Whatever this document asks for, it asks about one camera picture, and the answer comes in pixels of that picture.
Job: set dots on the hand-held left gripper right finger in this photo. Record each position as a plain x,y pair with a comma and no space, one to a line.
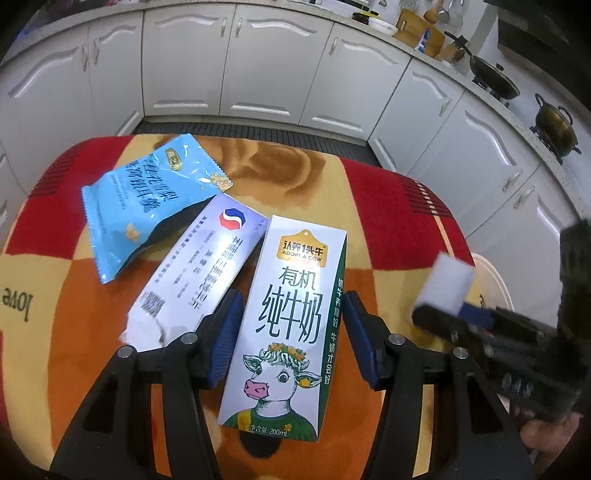
364,341

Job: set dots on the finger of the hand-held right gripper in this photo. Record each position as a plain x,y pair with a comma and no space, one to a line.
443,328
478,314

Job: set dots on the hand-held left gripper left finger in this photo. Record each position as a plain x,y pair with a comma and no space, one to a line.
226,337

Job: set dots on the white foam block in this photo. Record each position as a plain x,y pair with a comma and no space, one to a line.
445,284

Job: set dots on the white green milk carton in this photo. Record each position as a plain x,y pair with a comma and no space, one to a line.
286,323

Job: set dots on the person's right hand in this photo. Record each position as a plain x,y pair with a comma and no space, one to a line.
554,438

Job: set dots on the white blue packet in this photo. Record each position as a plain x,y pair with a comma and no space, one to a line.
194,272

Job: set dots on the red yellow printed blanket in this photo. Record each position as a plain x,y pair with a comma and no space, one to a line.
369,207

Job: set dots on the light blue snack packet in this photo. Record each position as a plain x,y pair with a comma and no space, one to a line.
134,207

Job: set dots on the dark ribbed floor mat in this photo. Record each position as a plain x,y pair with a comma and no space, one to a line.
254,131

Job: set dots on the brass pot with lid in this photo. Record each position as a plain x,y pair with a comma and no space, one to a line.
556,122

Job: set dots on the black wok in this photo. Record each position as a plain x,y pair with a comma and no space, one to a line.
496,76

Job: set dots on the blue white carton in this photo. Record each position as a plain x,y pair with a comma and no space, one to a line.
425,40

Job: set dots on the white kitchen cabinets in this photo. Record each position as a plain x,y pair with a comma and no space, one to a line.
268,60

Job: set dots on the wooden cutting board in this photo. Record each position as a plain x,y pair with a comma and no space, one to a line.
418,27

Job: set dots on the dark range hood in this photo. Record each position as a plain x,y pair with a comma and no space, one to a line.
545,27

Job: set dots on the white bowls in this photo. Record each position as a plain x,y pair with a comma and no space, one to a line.
381,25

